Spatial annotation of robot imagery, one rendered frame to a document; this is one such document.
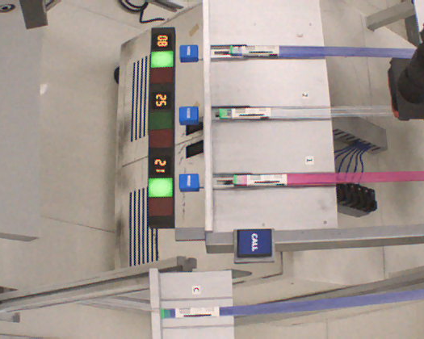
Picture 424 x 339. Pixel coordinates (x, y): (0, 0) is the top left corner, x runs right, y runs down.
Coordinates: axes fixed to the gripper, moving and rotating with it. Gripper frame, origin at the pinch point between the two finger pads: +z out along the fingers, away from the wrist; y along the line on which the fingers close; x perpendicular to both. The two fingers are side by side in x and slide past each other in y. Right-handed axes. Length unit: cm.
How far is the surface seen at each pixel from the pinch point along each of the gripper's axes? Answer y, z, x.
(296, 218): -16.8, 2.8, 18.2
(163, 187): -10.8, 5.5, 38.0
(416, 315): -12, 174, -61
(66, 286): -21, 35, 57
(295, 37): 14.0, 2.4, 15.9
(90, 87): 38, 75, 56
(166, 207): -13.9, 5.5, 37.6
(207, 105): 1.2, 1.7, 31.2
